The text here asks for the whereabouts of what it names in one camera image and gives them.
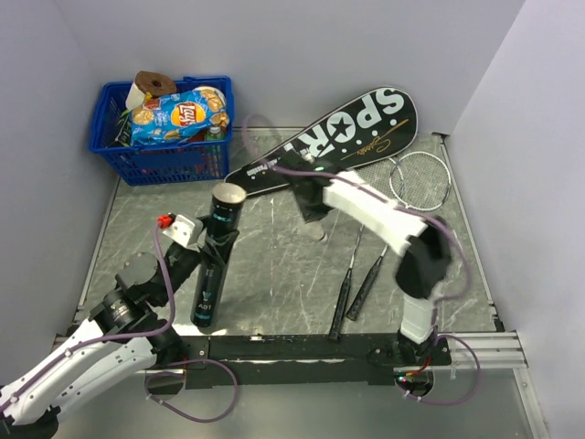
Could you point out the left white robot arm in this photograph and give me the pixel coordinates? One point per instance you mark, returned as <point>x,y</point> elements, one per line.
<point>122,335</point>

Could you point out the black SPORT racket bag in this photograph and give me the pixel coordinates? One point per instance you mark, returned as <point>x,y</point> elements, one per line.
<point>375,125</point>

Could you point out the left silver badminton racket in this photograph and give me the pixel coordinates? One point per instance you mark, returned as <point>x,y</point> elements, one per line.
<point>347,283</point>

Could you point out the dark green package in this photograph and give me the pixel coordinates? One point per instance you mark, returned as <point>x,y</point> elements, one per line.
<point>123,131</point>

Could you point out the right silver badminton racket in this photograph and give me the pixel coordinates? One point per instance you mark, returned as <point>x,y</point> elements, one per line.
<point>419,181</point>

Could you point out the white paper towel roll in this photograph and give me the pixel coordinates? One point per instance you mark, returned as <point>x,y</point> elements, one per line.
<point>135,97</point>

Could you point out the blue plastic shopping basket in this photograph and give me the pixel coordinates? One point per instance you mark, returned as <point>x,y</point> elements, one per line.
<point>153,164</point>

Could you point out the aluminium rail frame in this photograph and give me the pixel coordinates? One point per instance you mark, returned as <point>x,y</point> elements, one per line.
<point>492,350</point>

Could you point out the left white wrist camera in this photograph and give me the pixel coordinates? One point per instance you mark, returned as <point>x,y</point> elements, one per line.
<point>184,231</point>

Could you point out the silver badminton racket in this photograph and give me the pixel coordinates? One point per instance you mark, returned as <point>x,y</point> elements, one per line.
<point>419,181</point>
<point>347,283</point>

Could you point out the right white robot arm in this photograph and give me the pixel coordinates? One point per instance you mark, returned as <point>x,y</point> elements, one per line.
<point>421,242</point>

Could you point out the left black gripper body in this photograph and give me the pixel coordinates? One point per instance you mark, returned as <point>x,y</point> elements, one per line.
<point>182,263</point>

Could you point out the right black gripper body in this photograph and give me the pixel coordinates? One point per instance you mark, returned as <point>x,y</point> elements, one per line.
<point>312,210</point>

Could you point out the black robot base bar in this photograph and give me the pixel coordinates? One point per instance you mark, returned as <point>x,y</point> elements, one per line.
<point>346,371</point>

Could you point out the blue Lays chips bag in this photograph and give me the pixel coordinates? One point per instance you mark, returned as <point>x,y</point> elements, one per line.
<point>179,116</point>

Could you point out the black shuttlecock tube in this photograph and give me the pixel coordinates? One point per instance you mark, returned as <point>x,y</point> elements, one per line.
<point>221,233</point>

